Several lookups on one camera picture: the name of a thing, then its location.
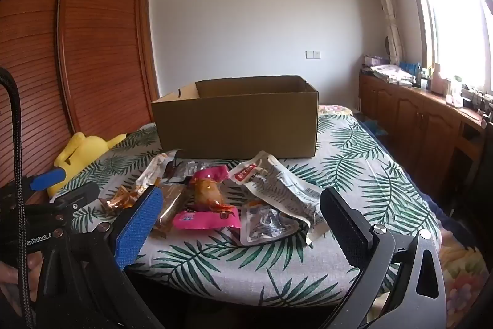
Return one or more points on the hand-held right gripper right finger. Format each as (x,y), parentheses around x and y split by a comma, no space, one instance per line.
(346,232)

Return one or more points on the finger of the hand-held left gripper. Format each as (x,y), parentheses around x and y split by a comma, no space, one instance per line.
(79,193)
(46,178)

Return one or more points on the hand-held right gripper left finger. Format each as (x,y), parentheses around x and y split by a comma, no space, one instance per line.
(136,230)

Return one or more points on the brown cake packet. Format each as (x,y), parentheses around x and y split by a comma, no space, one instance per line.
(171,203)

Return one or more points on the orange white snack packet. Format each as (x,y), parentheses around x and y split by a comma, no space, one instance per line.
(158,169)

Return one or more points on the white packet with red label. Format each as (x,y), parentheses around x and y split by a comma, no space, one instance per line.
(281,190)

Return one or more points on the pink snack packet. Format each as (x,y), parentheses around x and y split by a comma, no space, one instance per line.
(206,190)

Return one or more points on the brown cardboard box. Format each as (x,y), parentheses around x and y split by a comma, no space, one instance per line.
(238,121)

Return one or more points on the person's left hand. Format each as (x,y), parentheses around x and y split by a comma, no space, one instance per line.
(11,277)

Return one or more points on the golden clear snack packet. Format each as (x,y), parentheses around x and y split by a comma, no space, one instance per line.
(123,200)

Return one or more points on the yellow plush toy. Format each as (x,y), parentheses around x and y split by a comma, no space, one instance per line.
(81,151)

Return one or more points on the leaf printed bed sheet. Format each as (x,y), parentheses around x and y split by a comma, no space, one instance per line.
(346,167)

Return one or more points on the dark snack packet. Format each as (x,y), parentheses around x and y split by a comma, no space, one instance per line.
(183,171)

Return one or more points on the small silver snack packet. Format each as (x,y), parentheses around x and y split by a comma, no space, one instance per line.
(265,225)

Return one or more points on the floral blanket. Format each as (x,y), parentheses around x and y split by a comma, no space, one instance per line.
(462,267)

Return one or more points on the wooden cabinet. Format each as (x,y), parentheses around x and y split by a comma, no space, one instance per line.
(416,124)

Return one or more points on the wooden wardrobe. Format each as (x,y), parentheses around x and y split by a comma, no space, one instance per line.
(84,43)

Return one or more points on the folded printed cloth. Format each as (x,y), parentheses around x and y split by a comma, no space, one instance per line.
(393,74)

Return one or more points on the purple tissue box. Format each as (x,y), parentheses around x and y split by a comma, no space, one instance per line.
(375,60)

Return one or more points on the blue boxes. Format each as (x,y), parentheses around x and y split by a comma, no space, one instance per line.
(411,67)

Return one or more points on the pink kettle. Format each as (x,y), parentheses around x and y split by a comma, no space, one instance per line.
(438,79)

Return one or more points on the window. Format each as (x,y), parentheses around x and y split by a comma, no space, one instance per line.
(450,13)

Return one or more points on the white wall switch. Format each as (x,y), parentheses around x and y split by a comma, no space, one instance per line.
(312,54)

